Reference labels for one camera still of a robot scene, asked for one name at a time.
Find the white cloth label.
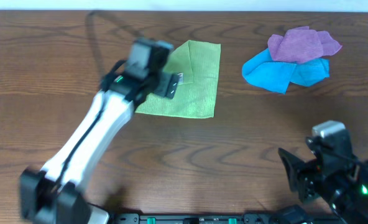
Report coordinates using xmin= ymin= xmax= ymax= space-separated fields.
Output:
xmin=178 ymin=73 xmax=183 ymax=85

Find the green microfiber cloth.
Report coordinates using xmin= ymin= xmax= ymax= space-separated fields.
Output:
xmin=136 ymin=40 xmax=221 ymax=119

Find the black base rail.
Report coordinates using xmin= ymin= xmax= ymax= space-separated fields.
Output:
xmin=108 ymin=213 xmax=343 ymax=224

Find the blue microfiber cloth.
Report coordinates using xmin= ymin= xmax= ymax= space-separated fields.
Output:
xmin=242 ymin=49 xmax=329 ymax=94

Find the purple microfiber cloth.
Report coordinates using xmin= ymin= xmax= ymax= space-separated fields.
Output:
xmin=267 ymin=26 xmax=342 ymax=63

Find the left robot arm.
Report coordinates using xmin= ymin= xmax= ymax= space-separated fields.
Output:
xmin=19 ymin=38 xmax=179 ymax=224

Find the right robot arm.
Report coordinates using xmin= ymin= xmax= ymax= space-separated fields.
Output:
xmin=278 ymin=129 xmax=368 ymax=223

